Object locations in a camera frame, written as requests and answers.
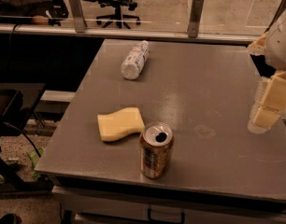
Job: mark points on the left metal railing post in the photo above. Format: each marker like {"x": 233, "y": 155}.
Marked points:
{"x": 77, "y": 14}

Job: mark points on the green crumpled wrapper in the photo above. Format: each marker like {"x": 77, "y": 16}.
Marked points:
{"x": 33, "y": 156}

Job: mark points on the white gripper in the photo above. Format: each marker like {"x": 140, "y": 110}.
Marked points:
{"x": 282, "y": 48}

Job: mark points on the middle metal railing post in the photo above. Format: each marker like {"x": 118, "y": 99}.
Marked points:
{"x": 195, "y": 18}

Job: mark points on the open soda can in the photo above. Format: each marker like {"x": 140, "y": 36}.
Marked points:
{"x": 157, "y": 142}

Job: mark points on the metal railing post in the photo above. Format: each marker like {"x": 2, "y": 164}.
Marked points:
{"x": 281, "y": 8}
{"x": 195, "y": 18}
{"x": 77, "y": 14}

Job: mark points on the clear plastic water bottle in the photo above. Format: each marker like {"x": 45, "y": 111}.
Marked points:
{"x": 134, "y": 62}

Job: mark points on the white cabinet under table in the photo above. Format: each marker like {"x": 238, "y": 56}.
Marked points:
{"x": 87, "y": 206}

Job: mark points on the yellow sponge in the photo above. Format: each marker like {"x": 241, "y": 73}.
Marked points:
{"x": 117, "y": 125}

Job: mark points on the right metal railing post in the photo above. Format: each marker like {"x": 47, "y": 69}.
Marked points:
{"x": 281, "y": 8}

